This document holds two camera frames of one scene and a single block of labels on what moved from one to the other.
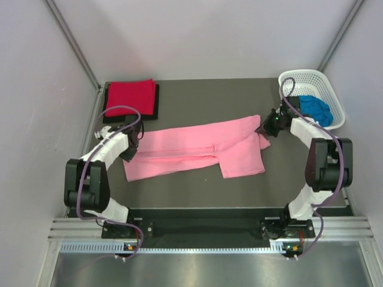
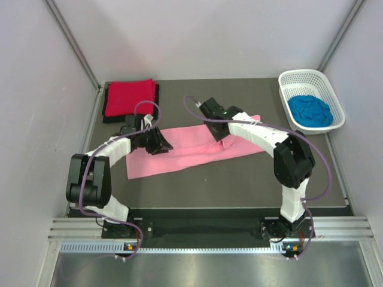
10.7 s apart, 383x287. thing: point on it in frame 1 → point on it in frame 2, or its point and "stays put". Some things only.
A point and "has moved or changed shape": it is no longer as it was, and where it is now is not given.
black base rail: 208,226 stays put
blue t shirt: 316,109 stays put
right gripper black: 265,128 → 218,136
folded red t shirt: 139,94 stays put
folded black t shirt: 120,118 stays put
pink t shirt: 234,142 has moved or changed shape
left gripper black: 128,156 → 158,141
